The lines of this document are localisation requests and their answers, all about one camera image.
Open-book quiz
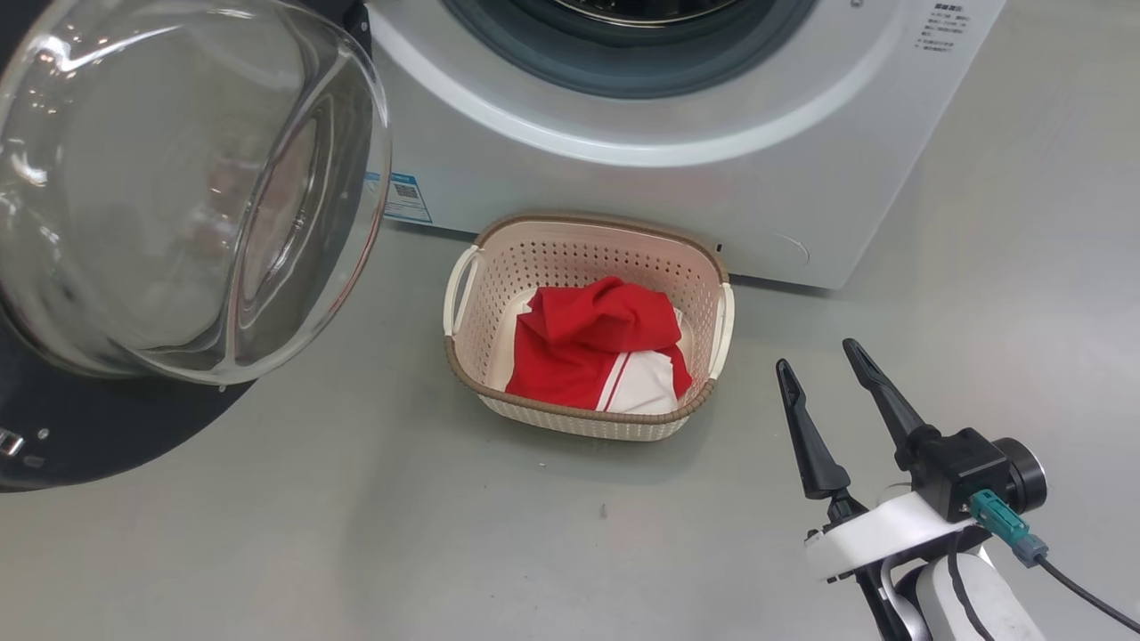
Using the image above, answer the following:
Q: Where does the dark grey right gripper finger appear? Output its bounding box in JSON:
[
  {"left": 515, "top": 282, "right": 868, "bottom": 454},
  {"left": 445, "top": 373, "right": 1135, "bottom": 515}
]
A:
[
  {"left": 775, "top": 358, "right": 853, "bottom": 500},
  {"left": 842, "top": 338, "right": 942, "bottom": 470}
]

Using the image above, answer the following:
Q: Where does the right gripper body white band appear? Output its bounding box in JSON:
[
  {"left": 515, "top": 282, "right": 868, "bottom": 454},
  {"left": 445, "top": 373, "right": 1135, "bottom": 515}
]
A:
[{"left": 804, "top": 488, "right": 989, "bottom": 584}]

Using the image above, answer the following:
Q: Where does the red garment with white part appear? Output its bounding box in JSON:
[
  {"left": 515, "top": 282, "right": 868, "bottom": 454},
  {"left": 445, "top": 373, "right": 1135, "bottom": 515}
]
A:
[{"left": 505, "top": 287, "right": 694, "bottom": 415}]

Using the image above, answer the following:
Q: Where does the grey rubber door seal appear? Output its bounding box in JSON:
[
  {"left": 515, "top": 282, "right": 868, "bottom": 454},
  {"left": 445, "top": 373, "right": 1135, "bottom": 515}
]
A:
[{"left": 443, "top": 0, "right": 818, "bottom": 101}]

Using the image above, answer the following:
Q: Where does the cream perforated laundry basket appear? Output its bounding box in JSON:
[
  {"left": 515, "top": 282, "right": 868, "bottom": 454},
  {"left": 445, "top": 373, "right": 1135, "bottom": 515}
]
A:
[{"left": 443, "top": 212, "right": 737, "bottom": 442}]

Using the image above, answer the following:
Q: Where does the blue white energy label sticker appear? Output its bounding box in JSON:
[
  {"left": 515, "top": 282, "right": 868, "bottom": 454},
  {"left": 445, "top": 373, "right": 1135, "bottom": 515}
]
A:
[{"left": 365, "top": 171, "right": 434, "bottom": 225}]

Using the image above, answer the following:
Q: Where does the right black cable teal connector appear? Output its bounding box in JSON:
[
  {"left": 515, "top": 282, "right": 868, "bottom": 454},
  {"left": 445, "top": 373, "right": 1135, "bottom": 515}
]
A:
[{"left": 968, "top": 488, "right": 1140, "bottom": 635}]

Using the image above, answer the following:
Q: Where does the white washing machine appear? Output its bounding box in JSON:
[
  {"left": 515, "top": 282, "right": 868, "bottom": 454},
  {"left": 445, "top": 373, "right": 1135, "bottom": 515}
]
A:
[{"left": 361, "top": 0, "right": 1007, "bottom": 290}]

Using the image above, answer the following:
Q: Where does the plain red garment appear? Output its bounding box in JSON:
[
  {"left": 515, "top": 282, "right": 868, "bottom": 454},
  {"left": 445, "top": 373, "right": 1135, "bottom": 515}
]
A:
[{"left": 519, "top": 276, "right": 683, "bottom": 357}]

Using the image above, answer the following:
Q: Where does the round filter cover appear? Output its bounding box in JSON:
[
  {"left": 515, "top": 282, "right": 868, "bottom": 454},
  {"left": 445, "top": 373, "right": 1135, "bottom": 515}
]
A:
[{"left": 757, "top": 233, "right": 811, "bottom": 268}]

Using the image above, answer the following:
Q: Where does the black glass washing machine door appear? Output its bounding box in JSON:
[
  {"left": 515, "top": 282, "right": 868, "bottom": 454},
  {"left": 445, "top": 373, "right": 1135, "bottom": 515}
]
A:
[{"left": 0, "top": 0, "right": 394, "bottom": 492}]

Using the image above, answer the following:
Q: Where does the steel perforated washer drum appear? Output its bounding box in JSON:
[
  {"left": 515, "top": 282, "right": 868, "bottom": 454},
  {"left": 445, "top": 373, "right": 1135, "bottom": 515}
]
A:
[{"left": 552, "top": 0, "right": 740, "bottom": 28}]

